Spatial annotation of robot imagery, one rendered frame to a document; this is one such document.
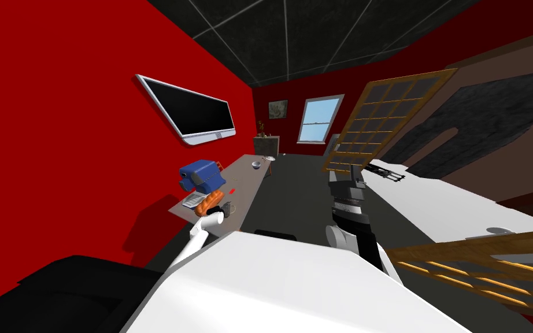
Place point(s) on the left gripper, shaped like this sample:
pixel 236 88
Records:
pixel 227 209

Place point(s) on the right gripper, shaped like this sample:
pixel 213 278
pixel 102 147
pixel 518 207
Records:
pixel 346 187

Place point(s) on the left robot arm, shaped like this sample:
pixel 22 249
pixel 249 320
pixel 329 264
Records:
pixel 197 238

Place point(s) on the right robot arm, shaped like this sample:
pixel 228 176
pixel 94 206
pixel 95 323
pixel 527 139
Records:
pixel 356 231

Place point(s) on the orange bread loaf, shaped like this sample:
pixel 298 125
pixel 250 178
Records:
pixel 210 202

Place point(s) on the grey long table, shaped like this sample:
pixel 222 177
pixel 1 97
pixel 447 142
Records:
pixel 248 185

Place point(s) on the white open book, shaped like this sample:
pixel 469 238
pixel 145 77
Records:
pixel 193 200

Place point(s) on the blue toaster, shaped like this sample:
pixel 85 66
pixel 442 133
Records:
pixel 201 175

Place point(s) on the wooden glazed door leaf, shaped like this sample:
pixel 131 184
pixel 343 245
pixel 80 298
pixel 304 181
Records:
pixel 386 120
pixel 479 273

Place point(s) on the white framed window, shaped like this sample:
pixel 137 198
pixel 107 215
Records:
pixel 319 119

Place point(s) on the dark cabinet with plant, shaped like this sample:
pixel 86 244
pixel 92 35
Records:
pixel 266 145

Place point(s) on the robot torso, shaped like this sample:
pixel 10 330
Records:
pixel 266 286

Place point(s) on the white table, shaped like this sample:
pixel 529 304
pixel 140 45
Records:
pixel 442 208

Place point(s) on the framed wall picture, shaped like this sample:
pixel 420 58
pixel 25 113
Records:
pixel 278 109

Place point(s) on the wall television with silver frame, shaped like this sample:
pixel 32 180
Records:
pixel 192 112

